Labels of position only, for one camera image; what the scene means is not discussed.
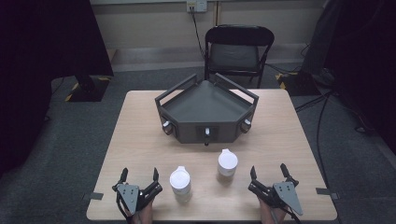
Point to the person's right hand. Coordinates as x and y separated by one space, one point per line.
271 215

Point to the dark curtain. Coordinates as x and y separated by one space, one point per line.
37 62
364 46

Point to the black stand base striped tape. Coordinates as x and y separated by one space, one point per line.
299 85
88 88

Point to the clear jar with white lid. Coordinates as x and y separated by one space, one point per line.
180 182
227 163

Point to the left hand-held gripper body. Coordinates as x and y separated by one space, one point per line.
132 194

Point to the white wall socket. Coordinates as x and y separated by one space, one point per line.
196 5

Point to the grey tape strip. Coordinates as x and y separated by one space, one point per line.
94 196
327 192

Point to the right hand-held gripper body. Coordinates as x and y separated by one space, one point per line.
288 194

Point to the black folding chair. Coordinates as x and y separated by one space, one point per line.
235 53

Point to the person's left hand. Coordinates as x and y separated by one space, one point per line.
142 214

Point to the dark grey corner rack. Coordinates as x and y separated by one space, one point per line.
205 105

